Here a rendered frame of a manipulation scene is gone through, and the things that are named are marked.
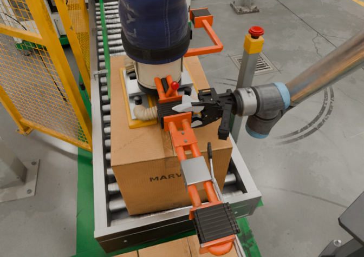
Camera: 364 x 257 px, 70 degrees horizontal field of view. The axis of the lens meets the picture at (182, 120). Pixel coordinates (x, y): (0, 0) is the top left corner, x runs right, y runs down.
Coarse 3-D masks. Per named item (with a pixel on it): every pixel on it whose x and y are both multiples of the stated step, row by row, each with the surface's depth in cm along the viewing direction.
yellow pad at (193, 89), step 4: (184, 60) 116; (184, 64) 113; (184, 68) 111; (188, 72) 110; (192, 80) 106; (180, 88) 102; (184, 88) 102; (188, 88) 98; (192, 88) 102; (196, 88) 103; (180, 92) 101; (184, 92) 99; (188, 92) 97; (192, 92) 101; (196, 92) 101
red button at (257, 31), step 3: (252, 27) 120; (255, 27) 120; (258, 27) 120; (261, 27) 120; (249, 30) 119; (252, 30) 118; (255, 30) 118; (258, 30) 118; (261, 30) 118; (249, 33) 120; (252, 33) 118; (255, 33) 118; (258, 33) 118; (261, 33) 118; (252, 36) 121; (255, 36) 119; (258, 36) 119
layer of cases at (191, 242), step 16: (176, 240) 105; (192, 240) 105; (112, 256) 101; (128, 256) 101; (144, 256) 101; (160, 256) 101; (176, 256) 101; (192, 256) 101; (208, 256) 101; (224, 256) 101
